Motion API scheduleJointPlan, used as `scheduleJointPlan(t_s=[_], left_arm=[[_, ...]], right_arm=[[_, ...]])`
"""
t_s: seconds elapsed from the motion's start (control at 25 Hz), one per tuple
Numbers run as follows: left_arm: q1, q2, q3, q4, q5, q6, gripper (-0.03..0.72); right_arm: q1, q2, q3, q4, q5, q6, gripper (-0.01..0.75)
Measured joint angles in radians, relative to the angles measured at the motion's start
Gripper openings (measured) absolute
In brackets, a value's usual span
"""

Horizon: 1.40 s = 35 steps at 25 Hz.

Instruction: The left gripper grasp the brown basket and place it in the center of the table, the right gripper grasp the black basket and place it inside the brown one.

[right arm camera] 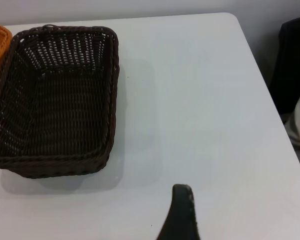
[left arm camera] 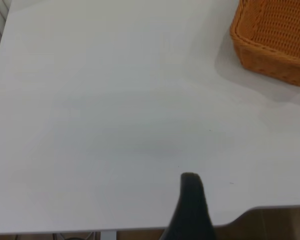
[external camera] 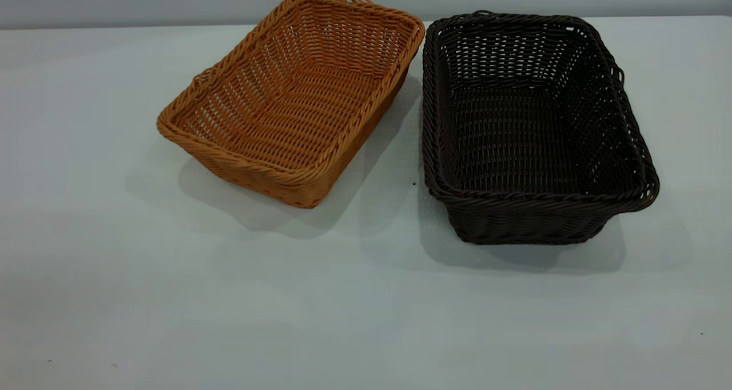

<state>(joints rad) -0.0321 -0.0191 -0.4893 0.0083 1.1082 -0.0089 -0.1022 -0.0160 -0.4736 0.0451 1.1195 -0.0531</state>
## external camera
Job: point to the orange-brown wicker basket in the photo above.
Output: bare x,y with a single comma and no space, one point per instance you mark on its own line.
297,110

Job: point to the dark brown wicker basket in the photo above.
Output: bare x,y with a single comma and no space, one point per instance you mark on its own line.
514,138

